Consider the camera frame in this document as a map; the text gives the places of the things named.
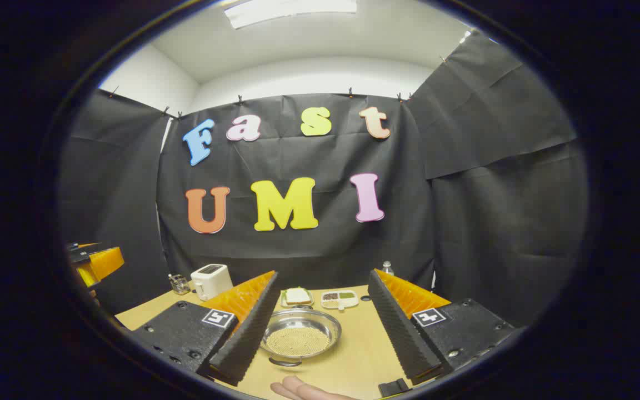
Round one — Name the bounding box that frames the white divided dish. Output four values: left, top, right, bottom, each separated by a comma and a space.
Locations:
321, 290, 359, 310

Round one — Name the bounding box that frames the pile of soybeans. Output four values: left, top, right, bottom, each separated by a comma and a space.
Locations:
281, 326, 332, 357

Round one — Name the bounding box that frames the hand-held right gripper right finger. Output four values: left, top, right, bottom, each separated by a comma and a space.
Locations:
368, 269, 515, 386

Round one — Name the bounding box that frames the pale green plate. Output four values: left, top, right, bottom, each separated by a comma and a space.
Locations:
280, 287, 315, 309

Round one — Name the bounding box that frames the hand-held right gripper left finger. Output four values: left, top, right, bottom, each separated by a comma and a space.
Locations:
133, 271, 281, 387

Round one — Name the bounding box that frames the steel pot with black handle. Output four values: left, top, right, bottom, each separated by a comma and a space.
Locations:
260, 309, 342, 368

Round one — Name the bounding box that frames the white toaster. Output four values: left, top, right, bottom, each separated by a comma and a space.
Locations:
191, 264, 233, 301

